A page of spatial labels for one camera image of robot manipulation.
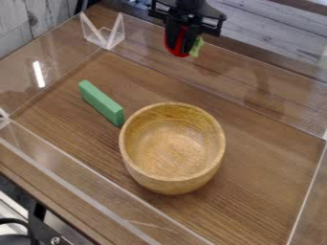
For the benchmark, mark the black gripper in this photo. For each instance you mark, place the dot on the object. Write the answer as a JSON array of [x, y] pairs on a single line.
[[192, 13]]

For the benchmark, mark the green rectangular block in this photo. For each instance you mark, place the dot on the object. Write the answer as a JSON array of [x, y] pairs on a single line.
[[101, 102]]

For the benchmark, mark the wooden bowl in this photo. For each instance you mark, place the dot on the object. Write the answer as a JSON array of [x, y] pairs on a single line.
[[172, 145]]

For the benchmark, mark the red plush strawberry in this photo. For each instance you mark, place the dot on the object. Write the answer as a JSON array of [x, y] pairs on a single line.
[[196, 47]]

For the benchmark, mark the clear acrylic tray enclosure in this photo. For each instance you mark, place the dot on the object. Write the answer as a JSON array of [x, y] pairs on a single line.
[[59, 146]]

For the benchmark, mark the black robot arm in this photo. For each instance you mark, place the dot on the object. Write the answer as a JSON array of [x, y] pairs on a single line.
[[187, 19]]

